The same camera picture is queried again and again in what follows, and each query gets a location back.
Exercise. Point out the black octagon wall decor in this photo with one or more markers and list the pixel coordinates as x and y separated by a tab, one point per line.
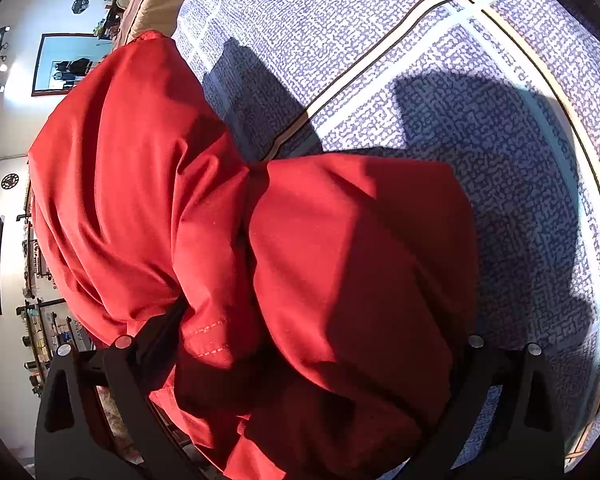
80	4

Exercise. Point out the wall display rack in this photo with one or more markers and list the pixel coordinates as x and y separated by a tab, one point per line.
40	320

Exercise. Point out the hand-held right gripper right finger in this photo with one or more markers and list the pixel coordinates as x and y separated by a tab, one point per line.
475	375

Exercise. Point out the round wall clock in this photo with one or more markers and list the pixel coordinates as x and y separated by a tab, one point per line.
10	181

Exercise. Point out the blue plaid bedsheet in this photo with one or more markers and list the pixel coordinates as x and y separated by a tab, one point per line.
405	50

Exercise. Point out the red jacket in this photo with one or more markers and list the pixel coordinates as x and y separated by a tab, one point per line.
230	260

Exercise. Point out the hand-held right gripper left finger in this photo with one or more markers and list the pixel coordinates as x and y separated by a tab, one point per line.
125	375

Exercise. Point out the wall mirror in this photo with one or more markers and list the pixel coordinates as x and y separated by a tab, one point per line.
60	67

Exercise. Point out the brown bed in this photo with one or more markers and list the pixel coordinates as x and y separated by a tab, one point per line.
155	15

